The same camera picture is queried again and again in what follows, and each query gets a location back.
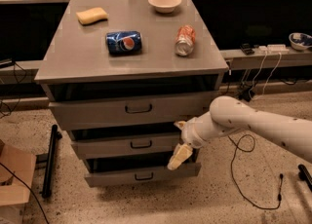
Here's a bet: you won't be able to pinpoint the grey drawer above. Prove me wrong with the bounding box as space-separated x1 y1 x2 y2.
85 163 201 187
71 131 181 160
49 92 216 131

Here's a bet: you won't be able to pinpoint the white bowl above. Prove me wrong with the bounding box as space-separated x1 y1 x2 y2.
148 0 181 14

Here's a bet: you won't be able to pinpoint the black pole on floor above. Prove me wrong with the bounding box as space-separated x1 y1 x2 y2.
42 125 62 199

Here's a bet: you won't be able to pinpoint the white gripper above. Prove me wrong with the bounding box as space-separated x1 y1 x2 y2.
167 116 212 170

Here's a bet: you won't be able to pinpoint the grey top drawer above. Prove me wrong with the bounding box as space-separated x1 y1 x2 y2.
49 92 216 131

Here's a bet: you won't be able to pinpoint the cardboard box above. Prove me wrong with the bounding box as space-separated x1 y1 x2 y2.
0 140 36 224

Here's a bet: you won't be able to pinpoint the yellow sponge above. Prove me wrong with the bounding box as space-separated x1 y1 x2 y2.
76 7 108 25

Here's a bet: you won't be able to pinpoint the grey bottom drawer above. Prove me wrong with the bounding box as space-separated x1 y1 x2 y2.
85 163 201 187

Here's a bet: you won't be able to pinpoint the grey drawer cabinet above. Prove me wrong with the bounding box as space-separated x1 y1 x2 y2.
36 0 227 174

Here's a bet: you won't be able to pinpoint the black remote on ledge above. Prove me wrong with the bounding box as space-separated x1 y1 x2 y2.
241 43 254 56

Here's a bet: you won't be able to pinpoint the white power strip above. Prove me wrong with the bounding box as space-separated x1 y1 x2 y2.
259 44 290 54

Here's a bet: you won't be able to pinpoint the black bar at right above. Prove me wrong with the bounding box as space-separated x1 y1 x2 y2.
298 164 312 191

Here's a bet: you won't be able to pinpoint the orange soda can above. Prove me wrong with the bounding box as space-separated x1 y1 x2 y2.
175 24 196 56

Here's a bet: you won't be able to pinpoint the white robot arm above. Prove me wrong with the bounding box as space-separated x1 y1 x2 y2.
167 96 312 170

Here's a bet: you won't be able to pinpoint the blue patterned bowl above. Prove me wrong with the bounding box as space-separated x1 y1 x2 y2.
289 32 312 51

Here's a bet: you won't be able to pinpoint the blue pepsi can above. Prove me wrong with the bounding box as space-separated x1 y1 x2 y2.
105 31 142 55

